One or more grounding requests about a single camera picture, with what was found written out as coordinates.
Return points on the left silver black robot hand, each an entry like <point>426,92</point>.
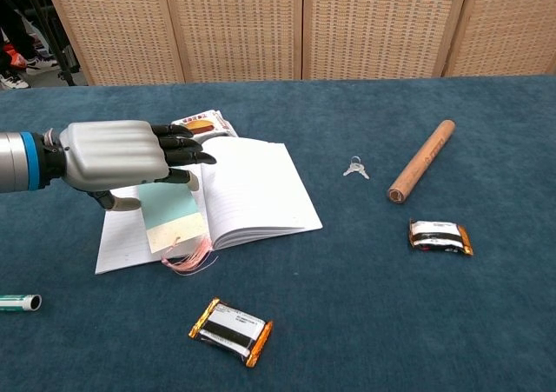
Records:
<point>113,153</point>

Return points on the blue bookmark with pink tassel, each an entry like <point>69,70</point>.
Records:
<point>169,205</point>

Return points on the black tripod stand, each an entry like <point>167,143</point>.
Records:
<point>68,77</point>

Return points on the burger print snack packet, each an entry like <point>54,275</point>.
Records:
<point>204,127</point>

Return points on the orange plastic bag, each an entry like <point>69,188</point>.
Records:
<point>15,57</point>

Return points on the open white lined notebook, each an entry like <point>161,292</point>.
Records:
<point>260,183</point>

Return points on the person in black trousers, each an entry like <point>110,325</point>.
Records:
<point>15,27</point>

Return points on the woven wood folding screen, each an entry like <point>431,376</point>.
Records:
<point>234,27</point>

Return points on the green white marker pen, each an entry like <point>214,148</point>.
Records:
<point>17,303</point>

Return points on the black white orange snack bar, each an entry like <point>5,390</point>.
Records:
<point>232,329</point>
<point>438,235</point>

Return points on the teal carpet table cover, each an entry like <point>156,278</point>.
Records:
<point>347,300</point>

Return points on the brown cardboard tube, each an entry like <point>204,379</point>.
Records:
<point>421,161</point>

